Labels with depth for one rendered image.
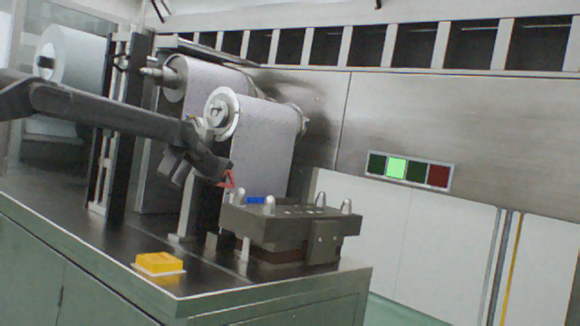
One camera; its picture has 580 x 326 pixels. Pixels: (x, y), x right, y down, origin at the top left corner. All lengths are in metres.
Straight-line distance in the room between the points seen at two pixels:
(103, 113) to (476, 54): 0.92
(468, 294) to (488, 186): 2.62
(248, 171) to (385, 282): 2.91
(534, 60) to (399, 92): 0.32
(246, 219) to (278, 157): 0.29
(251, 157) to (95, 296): 0.51
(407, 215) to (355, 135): 2.58
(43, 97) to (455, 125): 0.90
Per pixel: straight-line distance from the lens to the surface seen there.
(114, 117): 0.94
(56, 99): 0.81
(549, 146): 1.18
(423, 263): 3.89
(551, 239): 3.57
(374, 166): 1.33
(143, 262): 1.05
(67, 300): 1.38
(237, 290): 1.00
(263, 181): 1.34
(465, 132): 1.24
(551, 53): 1.30
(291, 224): 1.16
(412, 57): 1.43
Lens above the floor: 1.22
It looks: 3 degrees down
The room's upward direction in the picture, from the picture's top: 9 degrees clockwise
